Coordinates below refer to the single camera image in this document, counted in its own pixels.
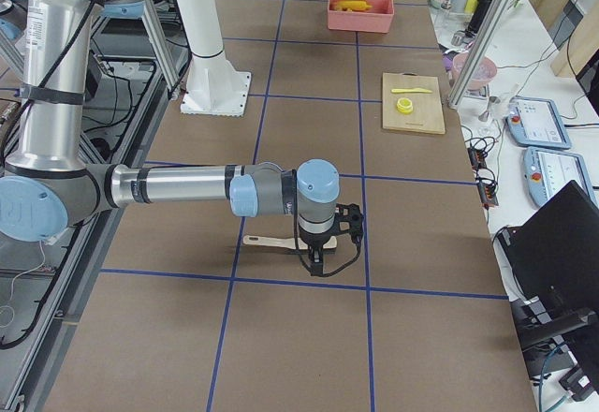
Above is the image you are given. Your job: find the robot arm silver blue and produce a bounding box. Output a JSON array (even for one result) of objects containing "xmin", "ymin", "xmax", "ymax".
[{"xmin": 1, "ymin": 0, "xmax": 363, "ymax": 277}]

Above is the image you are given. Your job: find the wooden cutting board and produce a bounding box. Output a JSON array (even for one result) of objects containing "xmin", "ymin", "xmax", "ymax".
[{"xmin": 382, "ymin": 73, "xmax": 446, "ymax": 135}]

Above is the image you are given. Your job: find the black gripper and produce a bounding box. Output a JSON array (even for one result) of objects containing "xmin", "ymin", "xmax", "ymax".
[{"xmin": 299, "ymin": 203, "xmax": 364, "ymax": 277}]

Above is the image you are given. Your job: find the black monitor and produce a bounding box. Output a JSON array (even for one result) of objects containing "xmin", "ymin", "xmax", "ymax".
[{"xmin": 497, "ymin": 181, "xmax": 598, "ymax": 318}]

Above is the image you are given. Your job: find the pink plastic bin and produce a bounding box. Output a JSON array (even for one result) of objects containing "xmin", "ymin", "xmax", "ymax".
[{"xmin": 328, "ymin": 0, "xmax": 395, "ymax": 34}]

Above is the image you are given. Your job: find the pink bowl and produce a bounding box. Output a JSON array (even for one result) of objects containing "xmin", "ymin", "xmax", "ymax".
[{"xmin": 451, "ymin": 51, "xmax": 498, "ymax": 91}]

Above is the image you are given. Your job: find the teach pendant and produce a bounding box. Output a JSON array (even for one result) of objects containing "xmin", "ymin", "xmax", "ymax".
[
  {"xmin": 523, "ymin": 147, "xmax": 597, "ymax": 207},
  {"xmin": 505, "ymin": 96, "xmax": 572, "ymax": 150}
]

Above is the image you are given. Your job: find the black bottle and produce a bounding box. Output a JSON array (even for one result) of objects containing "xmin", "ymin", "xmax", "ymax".
[{"xmin": 465, "ymin": 0, "xmax": 492, "ymax": 37}]

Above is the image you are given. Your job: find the yellow plastic knife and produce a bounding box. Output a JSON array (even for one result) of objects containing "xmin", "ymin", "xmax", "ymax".
[{"xmin": 390, "ymin": 87, "xmax": 433, "ymax": 95}]

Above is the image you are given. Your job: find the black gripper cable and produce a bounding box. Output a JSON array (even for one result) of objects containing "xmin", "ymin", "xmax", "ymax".
[{"xmin": 292, "ymin": 214, "xmax": 362, "ymax": 278}]

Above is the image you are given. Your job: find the lower teach pendant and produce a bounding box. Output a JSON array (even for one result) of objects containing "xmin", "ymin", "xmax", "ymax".
[{"xmin": 523, "ymin": 147, "xmax": 597, "ymax": 207}]

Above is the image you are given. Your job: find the upper teach pendant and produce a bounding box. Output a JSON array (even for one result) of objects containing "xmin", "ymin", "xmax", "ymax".
[{"xmin": 505, "ymin": 96, "xmax": 572, "ymax": 150}]

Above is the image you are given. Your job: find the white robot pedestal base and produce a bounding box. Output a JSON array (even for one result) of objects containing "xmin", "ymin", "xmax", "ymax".
[{"xmin": 177, "ymin": 0, "xmax": 252, "ymax": 117}]

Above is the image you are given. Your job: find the aluminium frame post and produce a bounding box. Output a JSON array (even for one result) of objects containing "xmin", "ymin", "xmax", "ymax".
[{"xmin": 447, "ymin": 0, "xmax": 511, "ymax": 110}]

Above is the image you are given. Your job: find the yellow toy corn cob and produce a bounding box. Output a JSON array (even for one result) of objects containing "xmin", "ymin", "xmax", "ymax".
[{"xmin": 331, "ymin": 0, "xmax": 373, "ymax": 12}]

